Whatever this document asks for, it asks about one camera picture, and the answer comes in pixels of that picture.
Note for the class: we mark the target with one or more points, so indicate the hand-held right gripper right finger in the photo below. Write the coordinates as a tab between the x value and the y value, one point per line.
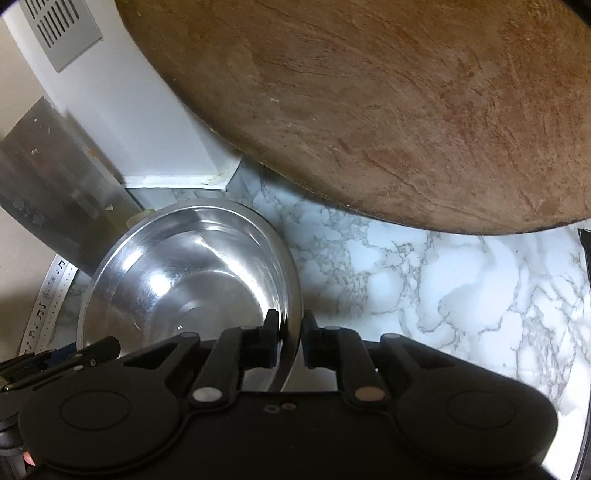
310	341

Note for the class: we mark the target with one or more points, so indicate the grey vent grille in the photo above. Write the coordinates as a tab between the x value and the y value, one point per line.
64	27

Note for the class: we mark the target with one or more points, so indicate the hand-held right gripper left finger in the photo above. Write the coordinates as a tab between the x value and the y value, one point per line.
270	341

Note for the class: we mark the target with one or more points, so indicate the round wooden cutting board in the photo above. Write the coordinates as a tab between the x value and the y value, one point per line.
369	106

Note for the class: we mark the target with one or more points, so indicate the yellow sponge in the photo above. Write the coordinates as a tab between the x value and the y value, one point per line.
138	218

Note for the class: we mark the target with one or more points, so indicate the white patterned trim strip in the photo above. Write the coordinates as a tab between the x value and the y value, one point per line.
48	304

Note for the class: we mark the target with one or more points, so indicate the stainless steel bowl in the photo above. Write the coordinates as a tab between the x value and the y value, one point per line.
184	277

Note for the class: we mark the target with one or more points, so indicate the black gas stove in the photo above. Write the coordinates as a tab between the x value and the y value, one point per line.
586	254

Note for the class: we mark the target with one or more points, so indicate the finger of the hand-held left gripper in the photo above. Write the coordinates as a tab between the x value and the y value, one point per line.
37	376
99	348

